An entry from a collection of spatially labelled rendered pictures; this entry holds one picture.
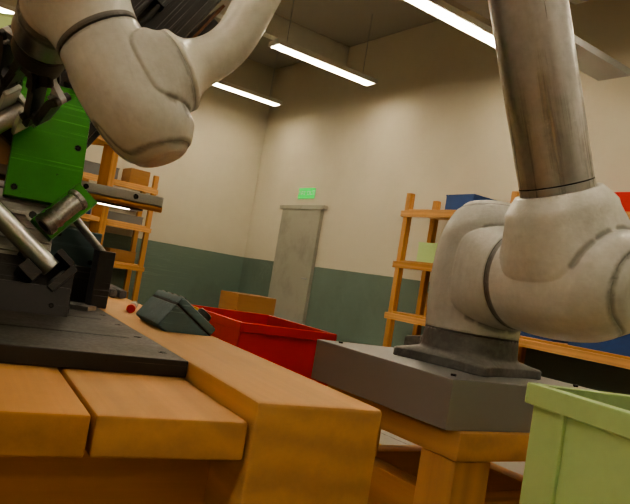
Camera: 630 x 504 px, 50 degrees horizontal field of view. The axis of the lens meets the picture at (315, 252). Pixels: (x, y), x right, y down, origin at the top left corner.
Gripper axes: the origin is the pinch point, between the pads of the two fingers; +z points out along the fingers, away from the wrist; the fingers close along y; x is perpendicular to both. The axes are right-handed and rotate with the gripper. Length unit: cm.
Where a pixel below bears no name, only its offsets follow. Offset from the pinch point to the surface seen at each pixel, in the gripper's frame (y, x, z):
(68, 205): -16.5, 2.5, 1.7
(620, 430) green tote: -63, 14, -71
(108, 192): -15.9, -12.0, 15.9
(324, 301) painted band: -207, -510, 659
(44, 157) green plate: -7.4, -0.9, 4.6
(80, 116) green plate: -4.5, -10.3, 3.5
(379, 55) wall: 22, -735, 502
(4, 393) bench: -34, 36, -39
